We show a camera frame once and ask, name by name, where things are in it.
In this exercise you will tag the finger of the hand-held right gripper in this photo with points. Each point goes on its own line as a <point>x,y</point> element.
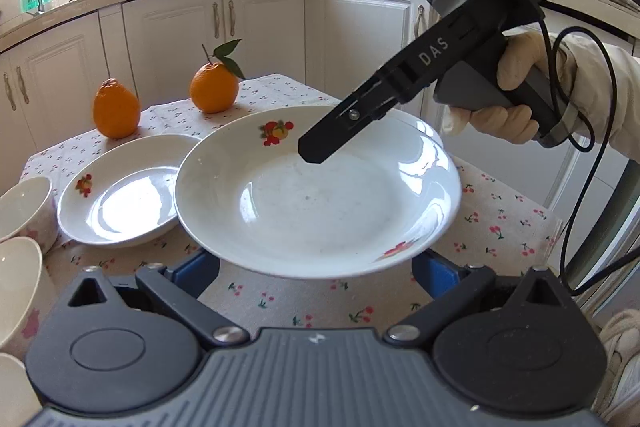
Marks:
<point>330,132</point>

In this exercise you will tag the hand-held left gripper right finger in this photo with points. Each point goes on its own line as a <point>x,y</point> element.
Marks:
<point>435,274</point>

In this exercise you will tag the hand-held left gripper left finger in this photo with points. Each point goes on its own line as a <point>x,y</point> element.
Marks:
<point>197,272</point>

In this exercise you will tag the large white fruit-print plate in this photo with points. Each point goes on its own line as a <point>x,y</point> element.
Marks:
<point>320,212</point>

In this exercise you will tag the white pink-flower bowl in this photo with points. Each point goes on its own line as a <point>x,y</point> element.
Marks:
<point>15,392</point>
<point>25,212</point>
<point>17,297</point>

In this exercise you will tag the person's right forearm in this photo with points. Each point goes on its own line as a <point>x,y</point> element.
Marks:
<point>617,102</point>

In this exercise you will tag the person's right hand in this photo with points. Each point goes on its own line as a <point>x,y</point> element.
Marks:
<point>525,57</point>

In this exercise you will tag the cherry-print tablecloth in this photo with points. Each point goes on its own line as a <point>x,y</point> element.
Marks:
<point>490,217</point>

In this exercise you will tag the small white fruit-print plate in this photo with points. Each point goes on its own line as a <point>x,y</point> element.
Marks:
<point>125,202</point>

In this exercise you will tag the orange with green leaves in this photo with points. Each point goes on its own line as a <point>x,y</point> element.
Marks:
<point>214,87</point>

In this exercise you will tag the orange without leaves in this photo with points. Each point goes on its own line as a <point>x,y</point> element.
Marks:
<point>116,109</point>

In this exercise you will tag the silver appliance door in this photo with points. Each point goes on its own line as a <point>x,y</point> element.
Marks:
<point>610,217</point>

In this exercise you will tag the white kitchen cabinets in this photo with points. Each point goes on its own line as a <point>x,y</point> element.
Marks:
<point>160,37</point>

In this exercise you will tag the white knitted cloth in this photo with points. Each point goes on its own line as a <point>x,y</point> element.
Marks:
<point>622,357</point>

